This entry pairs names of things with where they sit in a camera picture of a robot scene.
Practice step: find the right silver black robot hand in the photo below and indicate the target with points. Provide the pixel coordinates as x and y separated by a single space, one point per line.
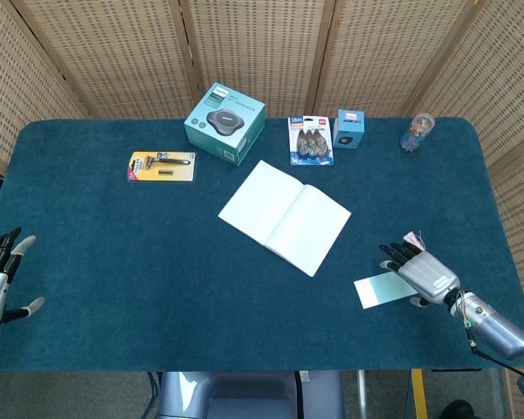
428 275

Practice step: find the teal cream bookmark pink tassel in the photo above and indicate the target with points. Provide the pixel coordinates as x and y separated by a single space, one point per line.
375 292

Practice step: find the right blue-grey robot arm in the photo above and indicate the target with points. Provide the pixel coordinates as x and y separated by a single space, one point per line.
498 331

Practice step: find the white notebook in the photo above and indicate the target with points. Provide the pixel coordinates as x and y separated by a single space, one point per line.
284 218

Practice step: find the grey metal table leg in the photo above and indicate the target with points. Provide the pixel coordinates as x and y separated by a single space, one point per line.
362 393

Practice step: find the black shoe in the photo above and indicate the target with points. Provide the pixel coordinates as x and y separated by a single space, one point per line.
457 411

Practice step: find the clear jar with colourful label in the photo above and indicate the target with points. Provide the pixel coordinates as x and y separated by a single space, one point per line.
417 133

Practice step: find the small blue speaker box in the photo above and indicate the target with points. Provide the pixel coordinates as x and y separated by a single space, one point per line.
348 131

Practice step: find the teal carpet table mat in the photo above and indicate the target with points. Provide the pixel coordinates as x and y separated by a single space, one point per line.
157 262

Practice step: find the blue correction tape blister pack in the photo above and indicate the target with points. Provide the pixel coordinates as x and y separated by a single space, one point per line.
311 144

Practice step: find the yellow razor blister pack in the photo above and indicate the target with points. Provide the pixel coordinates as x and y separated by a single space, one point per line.
179 173

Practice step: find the blue-grey robot torso base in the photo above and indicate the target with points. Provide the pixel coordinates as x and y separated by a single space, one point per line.
244 393

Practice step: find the teal speakerphone carton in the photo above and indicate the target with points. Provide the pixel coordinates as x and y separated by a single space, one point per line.
222 126

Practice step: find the wicker folding screen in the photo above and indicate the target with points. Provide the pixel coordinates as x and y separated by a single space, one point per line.
113 52

